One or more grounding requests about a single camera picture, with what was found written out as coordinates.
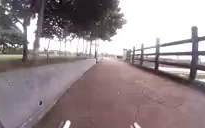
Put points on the grass strip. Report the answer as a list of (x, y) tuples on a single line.
[(10, 62)]

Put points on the row of trees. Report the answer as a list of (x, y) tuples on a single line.
[(40, 26)]

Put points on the red asphalt path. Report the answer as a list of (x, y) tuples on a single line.
[(123, 96)]

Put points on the dark wooden fence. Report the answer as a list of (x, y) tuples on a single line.
[(194, 50)]

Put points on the robot's own part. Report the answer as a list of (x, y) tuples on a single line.
[(66, 124), (135, 125)]

